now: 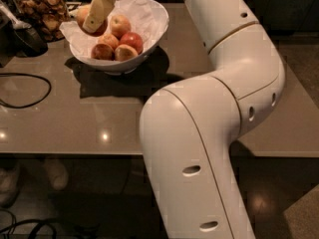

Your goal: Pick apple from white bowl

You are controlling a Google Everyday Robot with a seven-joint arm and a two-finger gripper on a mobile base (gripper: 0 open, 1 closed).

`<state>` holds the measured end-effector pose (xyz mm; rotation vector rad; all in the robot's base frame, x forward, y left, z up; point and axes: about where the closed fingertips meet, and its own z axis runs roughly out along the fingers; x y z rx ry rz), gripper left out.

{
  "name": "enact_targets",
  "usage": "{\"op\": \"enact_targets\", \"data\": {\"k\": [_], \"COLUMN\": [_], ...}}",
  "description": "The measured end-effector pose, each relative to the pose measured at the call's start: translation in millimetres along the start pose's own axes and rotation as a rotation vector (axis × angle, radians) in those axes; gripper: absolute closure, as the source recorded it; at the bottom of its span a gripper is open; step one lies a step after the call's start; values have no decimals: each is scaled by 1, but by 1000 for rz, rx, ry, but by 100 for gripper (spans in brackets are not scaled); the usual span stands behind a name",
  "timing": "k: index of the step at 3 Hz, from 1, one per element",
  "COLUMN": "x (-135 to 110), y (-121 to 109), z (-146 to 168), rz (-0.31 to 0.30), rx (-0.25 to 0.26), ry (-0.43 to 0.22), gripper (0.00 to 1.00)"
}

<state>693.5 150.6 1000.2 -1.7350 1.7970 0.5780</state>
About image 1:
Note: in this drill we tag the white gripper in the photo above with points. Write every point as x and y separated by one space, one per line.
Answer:
98 12

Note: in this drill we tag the red yellow apple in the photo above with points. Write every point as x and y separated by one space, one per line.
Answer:
81 15

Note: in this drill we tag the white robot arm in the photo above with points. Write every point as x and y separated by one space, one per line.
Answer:
186 128

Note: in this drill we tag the small white items behind bowl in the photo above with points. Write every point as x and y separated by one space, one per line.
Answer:
73 8

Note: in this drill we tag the back apple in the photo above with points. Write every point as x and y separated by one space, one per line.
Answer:
120 25

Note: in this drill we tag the hidden middle apple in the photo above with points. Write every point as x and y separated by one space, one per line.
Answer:
109 39

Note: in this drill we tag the front left apple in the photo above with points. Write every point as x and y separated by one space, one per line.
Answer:
102 52

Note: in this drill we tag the red right apple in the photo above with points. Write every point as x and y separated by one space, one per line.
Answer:
134 40

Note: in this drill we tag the white bowl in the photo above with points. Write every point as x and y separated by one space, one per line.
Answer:
116 67

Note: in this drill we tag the front right apple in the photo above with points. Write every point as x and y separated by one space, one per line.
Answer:
125 52

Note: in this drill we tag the white paper liner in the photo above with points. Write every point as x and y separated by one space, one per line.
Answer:
148 18

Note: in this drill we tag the glass jar of snacks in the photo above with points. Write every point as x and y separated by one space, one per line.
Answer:
45 15

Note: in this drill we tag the black round appliance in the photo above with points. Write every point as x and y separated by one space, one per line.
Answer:
27 39

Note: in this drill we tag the white shoe under table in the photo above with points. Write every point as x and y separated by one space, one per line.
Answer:
57 173

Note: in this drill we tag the left white shoe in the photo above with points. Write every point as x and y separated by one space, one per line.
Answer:
8 185

